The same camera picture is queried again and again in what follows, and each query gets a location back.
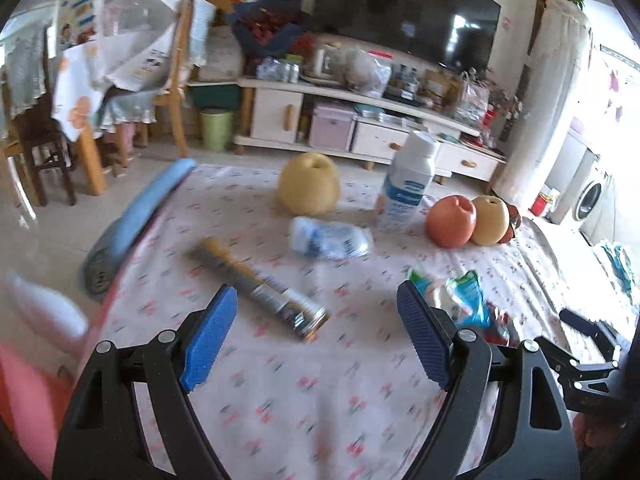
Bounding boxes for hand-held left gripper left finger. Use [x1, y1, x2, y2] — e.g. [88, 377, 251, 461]
[52, 284, 239, 480]

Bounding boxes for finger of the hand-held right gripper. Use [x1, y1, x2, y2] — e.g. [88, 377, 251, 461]
[558, 308, 622, 362]
[538, 339, 622, 397]

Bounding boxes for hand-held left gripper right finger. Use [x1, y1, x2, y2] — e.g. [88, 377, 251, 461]
[396, 281, 582, 480]

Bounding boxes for gold black snack wrapper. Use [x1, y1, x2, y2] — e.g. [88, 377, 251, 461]
[189, 236, 329, 344]

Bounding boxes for red wrapper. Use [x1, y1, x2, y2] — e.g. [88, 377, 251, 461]
[486, 302, 522, 347]

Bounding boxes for person's right hand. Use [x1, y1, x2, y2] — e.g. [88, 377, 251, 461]
[571, 410, 612, 458]

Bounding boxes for green snack wrapper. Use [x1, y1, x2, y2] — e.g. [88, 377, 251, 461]
[407, 269, 494, 329]

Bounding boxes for red apple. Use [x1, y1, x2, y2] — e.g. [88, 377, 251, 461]
[425, 194, 478, 249]

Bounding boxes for orange tangerine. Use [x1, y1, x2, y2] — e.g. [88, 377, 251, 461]
[502, 204, 524, 244]

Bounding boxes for red bucket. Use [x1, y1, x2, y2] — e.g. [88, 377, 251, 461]
[529, 186, 562, 218]

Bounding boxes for white washing machine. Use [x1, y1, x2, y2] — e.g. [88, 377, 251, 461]
[569, 164, 614, 227]

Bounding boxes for small yellow pear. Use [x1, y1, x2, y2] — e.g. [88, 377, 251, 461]
[470, 195, 511, 246]

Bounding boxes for crushed white blue bottle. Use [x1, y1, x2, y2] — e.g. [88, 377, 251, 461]
[288, 215, 375, 260]

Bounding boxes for blue chair back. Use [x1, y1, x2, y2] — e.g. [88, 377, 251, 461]
[79, 158, 198, 302]

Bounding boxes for white yogurt bottle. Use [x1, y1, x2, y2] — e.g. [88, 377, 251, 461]
[378, 130, 441, 234]

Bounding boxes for white rounded object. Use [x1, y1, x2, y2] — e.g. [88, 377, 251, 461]
[0, 272, 92, 357]

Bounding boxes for large yellow pear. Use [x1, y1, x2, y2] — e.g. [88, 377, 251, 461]
[277, 152, 342, 217]

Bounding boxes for pink object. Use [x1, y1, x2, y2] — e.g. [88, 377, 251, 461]
[0, 344, 77, 477]

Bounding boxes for green waste bin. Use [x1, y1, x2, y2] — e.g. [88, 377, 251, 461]
[199, 108, 235, 151]

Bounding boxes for white television cabinet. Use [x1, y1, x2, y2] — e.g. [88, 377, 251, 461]
[234, 76, 507, 182]

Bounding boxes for covered standing air conditioner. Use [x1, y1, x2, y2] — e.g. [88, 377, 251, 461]
[491, 0, 592, 212]

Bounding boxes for pink storage box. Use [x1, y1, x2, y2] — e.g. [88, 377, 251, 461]
[308, 99, 357, 152]

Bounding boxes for dark wooden stool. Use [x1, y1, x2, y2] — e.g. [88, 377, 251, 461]
[19, 109, 77, 207]

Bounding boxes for wooden chair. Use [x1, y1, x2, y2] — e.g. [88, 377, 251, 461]
[149, 0, 209, 159]

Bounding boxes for dining table with printed cloth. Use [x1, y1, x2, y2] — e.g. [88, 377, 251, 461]
[51, 41, 157, 197]

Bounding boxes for clear plastic bag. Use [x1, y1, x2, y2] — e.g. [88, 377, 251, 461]
[344, 49, 392, 97]

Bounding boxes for white electric kettle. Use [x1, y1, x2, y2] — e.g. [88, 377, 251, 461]
[305, 42, 345, 81]

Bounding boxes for dark wrapped flower bouquet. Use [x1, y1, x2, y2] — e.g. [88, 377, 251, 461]
[226, 0, 314, 59]

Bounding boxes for black television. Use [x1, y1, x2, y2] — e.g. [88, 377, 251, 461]
[311, 0, 502, 69]

